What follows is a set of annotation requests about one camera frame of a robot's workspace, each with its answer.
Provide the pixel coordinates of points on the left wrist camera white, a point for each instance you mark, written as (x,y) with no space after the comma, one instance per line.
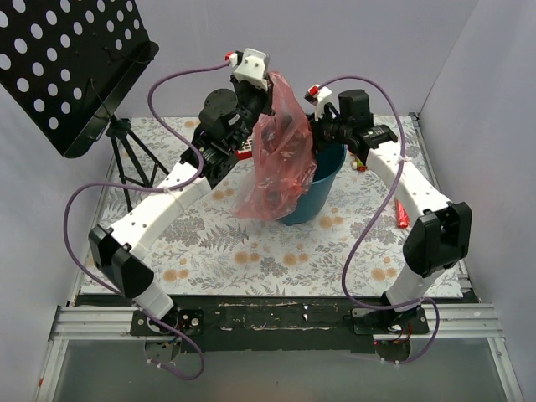
(250,66)

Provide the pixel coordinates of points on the red white window toy block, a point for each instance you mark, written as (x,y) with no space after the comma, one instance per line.
(245,152)

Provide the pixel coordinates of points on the red plastic trash bag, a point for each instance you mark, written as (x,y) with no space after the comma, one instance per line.
(283,161)

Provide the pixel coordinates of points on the small rolled red bag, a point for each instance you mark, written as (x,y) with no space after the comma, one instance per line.
(403,219)

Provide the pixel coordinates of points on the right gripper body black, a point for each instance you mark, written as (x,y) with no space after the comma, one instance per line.
(320,126)

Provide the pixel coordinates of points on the aluminium frame rail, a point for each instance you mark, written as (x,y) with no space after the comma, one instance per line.
(280,348)

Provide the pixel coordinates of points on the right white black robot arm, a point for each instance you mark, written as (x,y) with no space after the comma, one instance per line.
(440,229)

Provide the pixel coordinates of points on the black perforated music stand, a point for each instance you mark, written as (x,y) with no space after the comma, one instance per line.
(70,64)

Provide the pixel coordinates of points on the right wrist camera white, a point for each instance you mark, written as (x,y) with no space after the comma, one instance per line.
(318,96)

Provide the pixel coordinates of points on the teal plastic trash bin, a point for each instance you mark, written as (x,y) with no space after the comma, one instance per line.
(329,163)

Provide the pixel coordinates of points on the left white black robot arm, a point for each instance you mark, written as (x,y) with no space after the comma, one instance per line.
(226,121)

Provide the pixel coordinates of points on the floral patterned table mat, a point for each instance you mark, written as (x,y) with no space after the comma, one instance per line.
(207,250)

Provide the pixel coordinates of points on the colourful toy block car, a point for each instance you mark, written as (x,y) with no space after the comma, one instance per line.
(357,164)

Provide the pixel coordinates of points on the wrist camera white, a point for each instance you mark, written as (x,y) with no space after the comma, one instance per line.
(318,96)
(250,66)

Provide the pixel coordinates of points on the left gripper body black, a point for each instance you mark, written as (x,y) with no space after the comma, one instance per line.
(260,98)

